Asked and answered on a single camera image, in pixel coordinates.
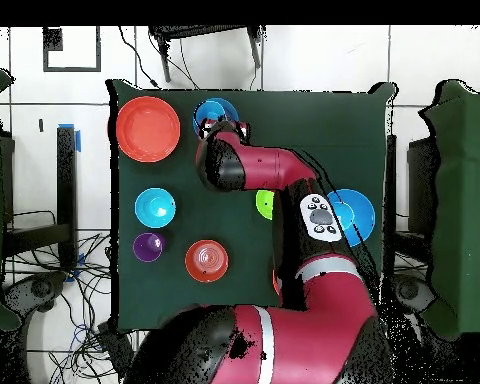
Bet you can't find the large blue bowl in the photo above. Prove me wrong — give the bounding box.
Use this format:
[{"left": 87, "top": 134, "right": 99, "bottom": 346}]
[{"left": 326, "top": 188, "right": 377, "bottom": 248}]

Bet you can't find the medium blue bowl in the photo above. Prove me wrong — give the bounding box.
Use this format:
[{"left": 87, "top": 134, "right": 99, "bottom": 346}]
[{"left": 192, "top": 97, "right": 240, "bottom": 139}]

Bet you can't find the black metal stand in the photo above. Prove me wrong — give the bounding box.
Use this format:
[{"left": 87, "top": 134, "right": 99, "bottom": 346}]
[{"left": 148, "top": 25, "right": 267, "bottom": 84}]

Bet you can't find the small orange bowl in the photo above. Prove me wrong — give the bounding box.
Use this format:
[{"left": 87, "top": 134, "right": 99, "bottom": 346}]
[{"left": 184, "top": 239, "right": 230, "bottom": 284}]

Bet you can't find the blue tape strip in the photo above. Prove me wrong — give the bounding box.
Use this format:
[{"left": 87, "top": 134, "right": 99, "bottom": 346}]
[{"left": 58, "top": 122, "right": 82, "bottom": 154}]

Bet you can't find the black floor cable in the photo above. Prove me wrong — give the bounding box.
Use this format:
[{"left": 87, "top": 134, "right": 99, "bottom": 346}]
[{"left": 117, "top": 25, "right": 161, "bottom": 89}]

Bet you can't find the black metal frame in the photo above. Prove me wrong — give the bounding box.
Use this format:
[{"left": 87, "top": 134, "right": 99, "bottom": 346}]
[
  {"left": 384, "top": 133, "right": 441, "bottom": 277},
  {"left": 0, "top": 125, "right": 79, "bottom": 273}
]

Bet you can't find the floor cable bundle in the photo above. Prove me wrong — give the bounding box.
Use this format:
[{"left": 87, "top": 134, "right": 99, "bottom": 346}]
[{"left": 3, "top": 231, "right": 113, "bottom": 384}]

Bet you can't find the light blue ribbed bowl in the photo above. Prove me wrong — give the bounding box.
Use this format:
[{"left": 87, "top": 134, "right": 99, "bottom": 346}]
[{"left": 134, "top": 187, "right": 177, "bottom": 230}]

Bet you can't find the black floor box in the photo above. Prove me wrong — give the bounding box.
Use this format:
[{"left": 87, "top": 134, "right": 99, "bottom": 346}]
[{"left": 96, "top": 321, "right": 135, "bottom": 375}]

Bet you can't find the green ribbed bowl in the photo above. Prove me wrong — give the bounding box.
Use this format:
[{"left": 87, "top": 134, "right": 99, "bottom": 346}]
[{"left": 255, "top": 189, "right": 276, "bottom": 222}]

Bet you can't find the blue cup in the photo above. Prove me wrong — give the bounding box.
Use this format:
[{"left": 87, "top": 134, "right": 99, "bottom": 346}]
[{"left": 193, "top": 99, "right": 227, "bottom": 131}]

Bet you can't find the dark grey pedestal foot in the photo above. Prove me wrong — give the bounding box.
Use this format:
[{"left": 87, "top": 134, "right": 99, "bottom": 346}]
[
  {"left": 1, "top": 271, "right": 69, "bottom": 317},
  {"left": 391, "top": 273, "right": 437, "bottom": 315}
]

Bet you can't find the black square floor frame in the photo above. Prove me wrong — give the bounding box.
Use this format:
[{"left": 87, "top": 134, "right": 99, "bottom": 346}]
[{"left": 42, "top": 25, "right": 102, "bottom": 74}]

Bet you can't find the purple cup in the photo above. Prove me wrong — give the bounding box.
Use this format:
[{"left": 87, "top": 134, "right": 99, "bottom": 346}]
[{"left": 132, "top": 232, "right": 166, "bottom": 264}]

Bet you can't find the dark green tablecloth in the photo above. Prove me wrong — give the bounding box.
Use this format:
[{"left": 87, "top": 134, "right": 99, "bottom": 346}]
[{"left": 105, "top": 77, "right": 397, "bottom": 335}]

